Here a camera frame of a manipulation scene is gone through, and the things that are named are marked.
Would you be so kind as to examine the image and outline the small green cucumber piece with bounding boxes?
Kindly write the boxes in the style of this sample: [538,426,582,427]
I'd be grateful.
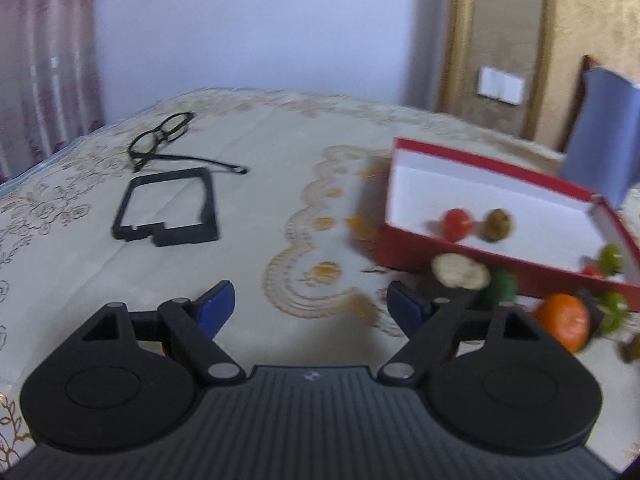
[473,269,518,311]

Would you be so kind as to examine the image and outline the red cherry tomato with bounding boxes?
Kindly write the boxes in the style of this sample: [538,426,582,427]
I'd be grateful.
[442,208,475,243]
[582,264,603,278]

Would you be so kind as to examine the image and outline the orange mandarin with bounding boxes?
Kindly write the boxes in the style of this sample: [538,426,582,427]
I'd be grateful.
[534,294,590,353]

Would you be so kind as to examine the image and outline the green tomato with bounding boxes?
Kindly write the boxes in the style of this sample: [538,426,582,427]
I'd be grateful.
[598,292,628,336]
[597,244,624,276]

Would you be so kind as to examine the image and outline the lace embroidered tablecloth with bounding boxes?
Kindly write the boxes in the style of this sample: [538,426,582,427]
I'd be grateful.
[1,90,639,479]

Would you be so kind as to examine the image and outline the red shallow cardboard box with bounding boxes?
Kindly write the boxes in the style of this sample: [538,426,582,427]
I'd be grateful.
[375,138,639,311]

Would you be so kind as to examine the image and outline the black eyeglasses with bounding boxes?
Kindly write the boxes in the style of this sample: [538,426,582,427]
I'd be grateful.
[127,112,250,176]

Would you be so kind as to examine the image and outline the blue electric kettle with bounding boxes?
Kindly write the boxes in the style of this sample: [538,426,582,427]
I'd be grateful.
[559,67,639,208]

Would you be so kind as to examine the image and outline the pink patterned curtain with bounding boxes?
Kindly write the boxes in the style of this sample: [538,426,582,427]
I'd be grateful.
[1,0,104,181]

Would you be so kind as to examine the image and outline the black rectangular frame left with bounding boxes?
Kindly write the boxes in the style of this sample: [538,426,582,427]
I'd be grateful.
[111,167,220,247]

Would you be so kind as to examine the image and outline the white wall switch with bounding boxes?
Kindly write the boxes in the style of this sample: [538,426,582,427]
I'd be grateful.
[476,66,526,106]

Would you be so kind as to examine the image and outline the gold picture frame moulding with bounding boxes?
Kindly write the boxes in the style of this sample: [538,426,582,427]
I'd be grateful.
[436,0,556,141]

